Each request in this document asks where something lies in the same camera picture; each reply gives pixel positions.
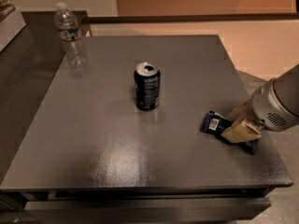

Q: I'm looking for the dark blue pepsi can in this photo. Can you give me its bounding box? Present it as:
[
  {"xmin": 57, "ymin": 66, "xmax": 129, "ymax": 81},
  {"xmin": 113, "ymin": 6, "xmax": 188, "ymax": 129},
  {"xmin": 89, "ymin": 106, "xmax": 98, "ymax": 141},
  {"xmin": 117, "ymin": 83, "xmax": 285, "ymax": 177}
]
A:
[{"xmin": 134, "ymin": 62, "xmax": 161, "ymax": 111}]

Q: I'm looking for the clear plastic water bottle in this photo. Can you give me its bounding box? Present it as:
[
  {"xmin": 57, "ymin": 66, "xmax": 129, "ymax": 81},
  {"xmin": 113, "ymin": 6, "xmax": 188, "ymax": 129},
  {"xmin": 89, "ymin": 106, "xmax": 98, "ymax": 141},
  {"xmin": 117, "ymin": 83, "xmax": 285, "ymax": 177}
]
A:
[{"xmin": 54, "ymin": 2, "xmax": 88, "ymax": 68}]

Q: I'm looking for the white box with snacks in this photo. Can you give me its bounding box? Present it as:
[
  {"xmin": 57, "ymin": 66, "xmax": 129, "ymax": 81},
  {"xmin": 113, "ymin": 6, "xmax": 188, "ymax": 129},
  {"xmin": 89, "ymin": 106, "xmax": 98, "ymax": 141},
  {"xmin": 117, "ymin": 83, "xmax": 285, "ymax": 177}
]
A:
[{"xmin": 0, "ymin": 0, "xmax": 25, "ymax": 51}]

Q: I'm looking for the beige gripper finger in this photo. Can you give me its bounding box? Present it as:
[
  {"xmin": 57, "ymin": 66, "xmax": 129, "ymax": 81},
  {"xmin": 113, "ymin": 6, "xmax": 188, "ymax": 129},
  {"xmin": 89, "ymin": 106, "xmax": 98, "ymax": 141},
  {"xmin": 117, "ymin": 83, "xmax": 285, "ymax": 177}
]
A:
[
  {"xmin": 227, "ymin": 100, "xmax": 249, "ymax": 121},
  {"xmin": 221, "ymin": 119, "xmax": 262, "ymax": 143}
]

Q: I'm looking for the dark blue rxbar wrapper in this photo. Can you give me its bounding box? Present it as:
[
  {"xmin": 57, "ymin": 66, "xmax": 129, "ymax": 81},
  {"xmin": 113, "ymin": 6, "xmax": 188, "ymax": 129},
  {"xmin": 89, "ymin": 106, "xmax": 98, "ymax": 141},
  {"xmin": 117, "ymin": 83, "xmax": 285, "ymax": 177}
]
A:
[{"xmin": 200, "ymin": 111, "xmax": 258, "ymax": 154}]

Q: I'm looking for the grey drawer front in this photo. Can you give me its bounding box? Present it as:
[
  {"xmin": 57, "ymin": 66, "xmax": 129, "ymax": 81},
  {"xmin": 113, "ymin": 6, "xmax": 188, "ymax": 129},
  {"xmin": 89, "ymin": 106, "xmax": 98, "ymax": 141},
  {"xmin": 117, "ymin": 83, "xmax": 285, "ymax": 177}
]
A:
[{"xmin": 25, "ymin": 198, "xmax": 271, "ymax": 224}]

